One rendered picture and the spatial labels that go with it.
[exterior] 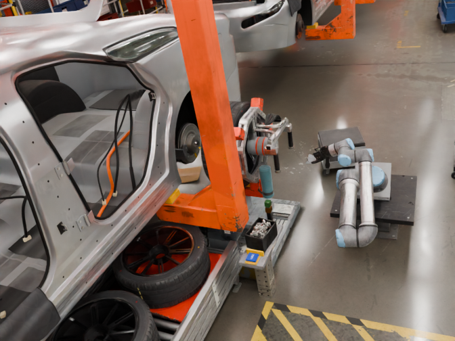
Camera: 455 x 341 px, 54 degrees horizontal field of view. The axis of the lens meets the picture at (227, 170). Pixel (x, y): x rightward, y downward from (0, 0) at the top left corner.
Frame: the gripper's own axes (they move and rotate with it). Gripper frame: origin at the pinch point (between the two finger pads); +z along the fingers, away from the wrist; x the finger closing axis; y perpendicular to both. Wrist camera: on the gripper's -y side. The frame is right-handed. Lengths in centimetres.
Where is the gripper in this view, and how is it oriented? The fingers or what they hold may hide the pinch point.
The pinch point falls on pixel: (308, 162)
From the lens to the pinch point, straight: 343.6
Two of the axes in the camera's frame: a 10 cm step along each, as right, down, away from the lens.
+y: -5.4, -7.8, -3.2
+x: -3.2, 5.4, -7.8
